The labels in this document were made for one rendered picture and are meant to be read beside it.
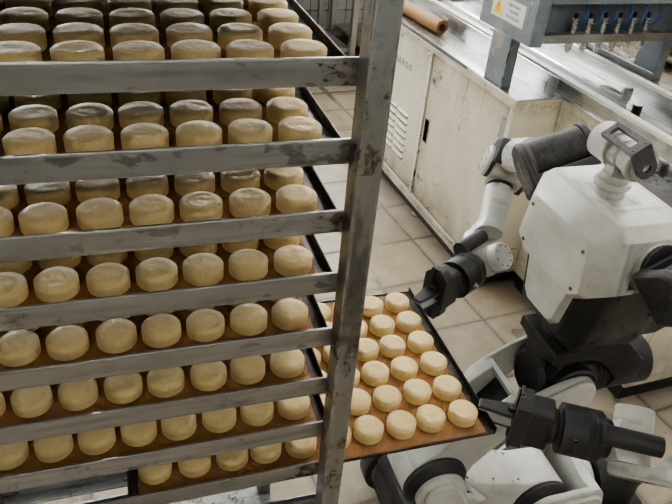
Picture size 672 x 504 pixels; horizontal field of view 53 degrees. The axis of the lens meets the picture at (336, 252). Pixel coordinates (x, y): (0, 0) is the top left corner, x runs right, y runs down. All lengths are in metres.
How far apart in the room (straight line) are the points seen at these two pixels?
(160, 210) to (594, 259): 0.73
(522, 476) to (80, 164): 1.30
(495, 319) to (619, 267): 1.56
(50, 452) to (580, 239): 0.88
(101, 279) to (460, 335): 1.93
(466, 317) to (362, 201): 1.98
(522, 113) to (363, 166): 1.78
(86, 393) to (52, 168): 0.35
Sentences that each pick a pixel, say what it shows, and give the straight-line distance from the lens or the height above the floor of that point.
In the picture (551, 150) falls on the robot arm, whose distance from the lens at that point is 1.42.
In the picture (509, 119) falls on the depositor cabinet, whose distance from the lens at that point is 2.47.
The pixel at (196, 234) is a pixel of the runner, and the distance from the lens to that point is 0.76.
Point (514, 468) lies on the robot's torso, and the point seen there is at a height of 0.36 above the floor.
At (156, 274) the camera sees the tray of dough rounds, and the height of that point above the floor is 1.15.
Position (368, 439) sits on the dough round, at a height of 0.79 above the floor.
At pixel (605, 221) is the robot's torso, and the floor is 1.10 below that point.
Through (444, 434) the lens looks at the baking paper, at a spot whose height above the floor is 0.77.
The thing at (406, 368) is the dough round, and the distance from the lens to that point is 1.25.
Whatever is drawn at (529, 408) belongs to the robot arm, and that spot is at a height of 0.82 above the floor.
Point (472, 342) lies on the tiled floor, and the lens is 2.58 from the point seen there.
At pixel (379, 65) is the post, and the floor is 1.43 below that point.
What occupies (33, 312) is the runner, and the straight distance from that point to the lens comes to 0.81.
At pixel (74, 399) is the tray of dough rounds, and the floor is 0.97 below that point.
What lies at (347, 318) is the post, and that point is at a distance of 0.84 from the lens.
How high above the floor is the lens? 1.64
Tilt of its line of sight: 34 degrees down
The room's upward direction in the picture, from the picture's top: 5 degrees clockwise
